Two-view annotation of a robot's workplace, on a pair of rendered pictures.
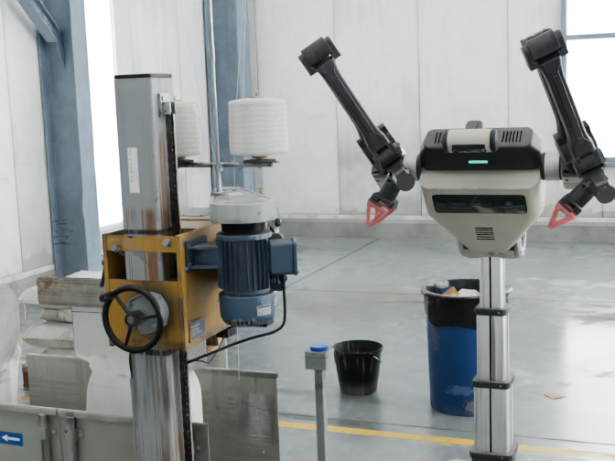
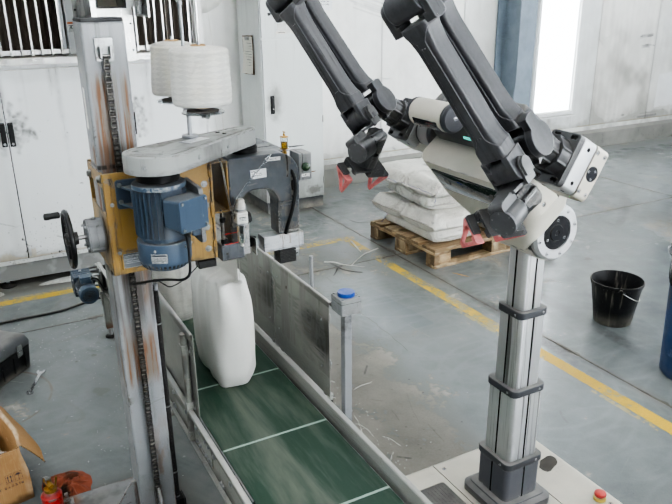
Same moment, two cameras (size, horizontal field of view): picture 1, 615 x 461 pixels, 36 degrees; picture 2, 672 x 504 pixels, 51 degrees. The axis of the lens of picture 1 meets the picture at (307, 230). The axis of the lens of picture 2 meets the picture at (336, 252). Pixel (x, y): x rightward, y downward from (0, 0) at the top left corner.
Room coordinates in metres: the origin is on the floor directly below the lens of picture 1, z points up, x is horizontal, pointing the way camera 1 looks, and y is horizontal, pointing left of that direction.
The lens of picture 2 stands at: (1.41, -1.43, 1.82)
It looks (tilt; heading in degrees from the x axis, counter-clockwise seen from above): 20 degrees down; 40
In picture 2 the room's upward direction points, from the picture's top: 1 degrees counter-clockwise
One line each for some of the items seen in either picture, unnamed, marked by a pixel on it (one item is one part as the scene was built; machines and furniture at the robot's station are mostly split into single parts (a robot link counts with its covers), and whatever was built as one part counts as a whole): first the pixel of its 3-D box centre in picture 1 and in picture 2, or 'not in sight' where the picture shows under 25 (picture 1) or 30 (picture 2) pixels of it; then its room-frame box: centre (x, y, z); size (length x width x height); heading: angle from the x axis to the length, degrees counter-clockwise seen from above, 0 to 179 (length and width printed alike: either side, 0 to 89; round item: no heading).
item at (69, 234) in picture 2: (132, 319); (68, 239); (2.39, 0.46, 1.13); 0.18 x 0.11 x 0.18; 69
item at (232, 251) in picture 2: not in sight; (230, 249); (2.82, 0.22, 1.04); 0.08 x 0.06 x 0.05; 159
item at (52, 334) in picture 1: (78, 325); (419, 199); (5.79, 1.45, 0.32); 0.67 x 0.42 x 0.14; 163
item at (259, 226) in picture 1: (243, 226); (157, 175); (2.53, 0.17, 1.35); 0.12 x 0.12 x 0.04
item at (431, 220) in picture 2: not in sight; (451, 212); (5.65, 1.08, 0.32); 0.66 x 0.43 x 0.15; 161
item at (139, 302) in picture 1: (146, 312); (93, 234); (2.46, 0.43, 1.14); 0.11 x 0.06 x 0.11; 69
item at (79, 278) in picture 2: not in sight; (88, 284); (3.20, 1.86, 0.35); 0.30 x 0.15 x 0.15; 69
